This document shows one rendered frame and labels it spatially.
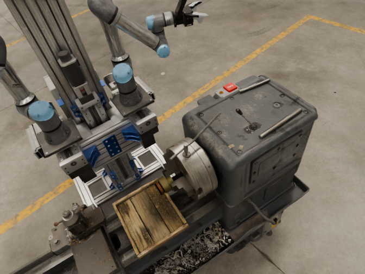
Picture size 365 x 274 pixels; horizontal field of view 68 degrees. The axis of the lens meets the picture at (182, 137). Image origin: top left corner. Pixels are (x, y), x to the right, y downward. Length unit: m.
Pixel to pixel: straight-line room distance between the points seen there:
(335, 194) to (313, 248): 0.56
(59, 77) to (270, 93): 1.20
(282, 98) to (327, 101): 2.03
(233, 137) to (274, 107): 0.30
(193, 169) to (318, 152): 1.91
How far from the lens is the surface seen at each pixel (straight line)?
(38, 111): 1.63
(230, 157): 1.27
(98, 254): 1.48
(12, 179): 3.52
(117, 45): 1.71
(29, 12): 1.59
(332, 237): 2.58
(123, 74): 1.64
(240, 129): 1.37
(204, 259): 1.78
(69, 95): 1.80
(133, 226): 1.57
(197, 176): 1.30
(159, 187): 1.38
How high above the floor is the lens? 2.27
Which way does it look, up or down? 48 degrees down
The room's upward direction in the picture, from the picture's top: 11 degrees counter-clockwise
